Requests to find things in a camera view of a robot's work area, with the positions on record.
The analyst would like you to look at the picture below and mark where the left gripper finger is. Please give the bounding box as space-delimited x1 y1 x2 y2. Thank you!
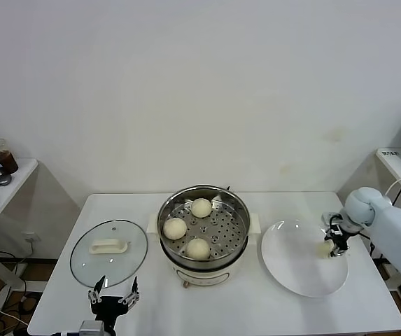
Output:
120 276 141 306
87 275 106 305

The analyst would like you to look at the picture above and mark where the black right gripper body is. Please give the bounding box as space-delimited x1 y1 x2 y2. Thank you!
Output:
329 225 353 246

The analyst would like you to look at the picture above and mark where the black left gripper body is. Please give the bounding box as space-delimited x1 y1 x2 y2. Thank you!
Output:
90 295 132 323

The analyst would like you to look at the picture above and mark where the white steamed baozi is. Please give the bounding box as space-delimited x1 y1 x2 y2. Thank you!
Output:
190 198 213 218
185 237 211 260
162 217 188 241
317 241 334 259

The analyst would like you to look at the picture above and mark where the glass lid with cream handle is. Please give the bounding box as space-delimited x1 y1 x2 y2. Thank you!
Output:
69 219 149 288

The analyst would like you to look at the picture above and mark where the perforated steel steamer basket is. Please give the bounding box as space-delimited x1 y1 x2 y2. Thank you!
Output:
157 185 251 263

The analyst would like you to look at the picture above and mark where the white round plate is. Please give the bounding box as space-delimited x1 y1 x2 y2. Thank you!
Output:
260 219 350 298

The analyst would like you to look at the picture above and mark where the cream electric cooker pot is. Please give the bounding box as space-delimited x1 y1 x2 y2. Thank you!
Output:
146 211 261 290

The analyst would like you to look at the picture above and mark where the white side table with laptop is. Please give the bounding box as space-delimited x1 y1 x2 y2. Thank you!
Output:
336 147 401 291

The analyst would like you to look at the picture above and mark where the white side table with cup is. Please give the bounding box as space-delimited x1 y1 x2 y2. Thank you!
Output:
0 157 39 291

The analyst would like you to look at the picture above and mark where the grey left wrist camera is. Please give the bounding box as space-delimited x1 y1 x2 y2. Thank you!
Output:
80 320 105 336

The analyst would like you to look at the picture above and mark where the black cable with adapter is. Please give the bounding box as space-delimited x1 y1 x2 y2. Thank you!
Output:
368 174 401 258

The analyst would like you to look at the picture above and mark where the black floor cable bundle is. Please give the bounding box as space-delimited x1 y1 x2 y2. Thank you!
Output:
0 279 43 336

